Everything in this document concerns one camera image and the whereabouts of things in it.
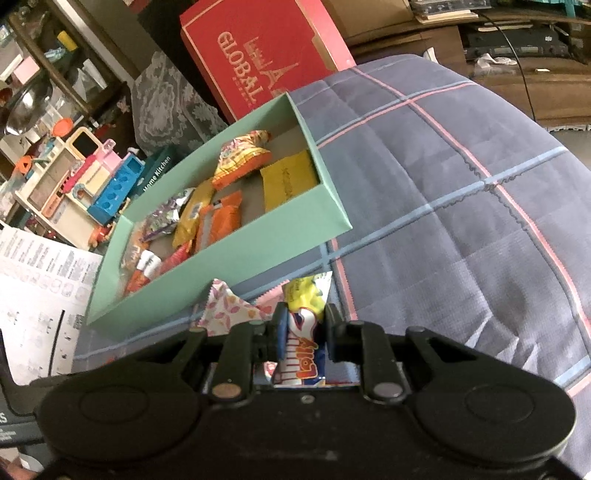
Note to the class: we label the mint green cardboard box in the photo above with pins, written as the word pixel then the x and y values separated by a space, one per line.
pixel 258 240

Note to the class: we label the clear peach snack packet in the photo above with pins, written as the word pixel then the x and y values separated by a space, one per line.
pixel 131 247

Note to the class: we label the yellow green snack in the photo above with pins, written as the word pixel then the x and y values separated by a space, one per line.
pixel 191 217

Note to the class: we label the blue plaid blanket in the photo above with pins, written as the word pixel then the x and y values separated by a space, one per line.
pixel 438 207

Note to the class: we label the wooden shelf unit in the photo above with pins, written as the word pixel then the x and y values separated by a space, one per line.
pixel 92 55

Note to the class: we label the metal bowl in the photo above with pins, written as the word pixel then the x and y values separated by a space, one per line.
pixel 25 108

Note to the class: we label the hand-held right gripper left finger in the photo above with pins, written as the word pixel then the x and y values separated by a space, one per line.
pixel 280 333

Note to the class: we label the red gift box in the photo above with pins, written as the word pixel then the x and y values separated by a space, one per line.
pixel 258 50

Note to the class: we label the yellow snack packet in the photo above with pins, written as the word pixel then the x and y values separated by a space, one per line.
pixel 291 181

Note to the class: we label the teal toy box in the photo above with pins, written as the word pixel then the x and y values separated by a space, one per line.
pixel 154 173

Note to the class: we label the long orange white-ended packet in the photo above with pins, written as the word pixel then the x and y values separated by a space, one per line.
pixel 143 273

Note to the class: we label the grey lace cloth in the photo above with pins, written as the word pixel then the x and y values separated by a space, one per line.
pixel 171 101

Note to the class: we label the white floral snack packet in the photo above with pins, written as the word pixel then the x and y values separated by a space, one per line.
pixel 226 309

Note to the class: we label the orange patterned crinkly snack bag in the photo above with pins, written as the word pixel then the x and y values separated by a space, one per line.
pixel 240 157

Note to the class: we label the black electronic device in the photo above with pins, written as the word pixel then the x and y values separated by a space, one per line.
pixel 512 41

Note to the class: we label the colourful toy kitchen set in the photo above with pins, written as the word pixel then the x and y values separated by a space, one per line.
pixel 83 184

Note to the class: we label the red snack packet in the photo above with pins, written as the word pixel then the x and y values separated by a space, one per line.
pixel 179 254

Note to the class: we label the orange silver-striped snack packet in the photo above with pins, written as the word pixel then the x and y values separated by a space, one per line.
pixel 217 222

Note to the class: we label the purple grape candy bag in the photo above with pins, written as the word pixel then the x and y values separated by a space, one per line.
pixel 162 216

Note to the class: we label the white orange lollipop packet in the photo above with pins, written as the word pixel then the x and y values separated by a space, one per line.
pixel 304 323

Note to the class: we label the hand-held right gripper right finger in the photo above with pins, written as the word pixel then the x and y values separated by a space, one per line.
pixel 333 333

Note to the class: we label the orange round lid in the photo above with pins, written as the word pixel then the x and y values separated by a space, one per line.
pixel 63 128

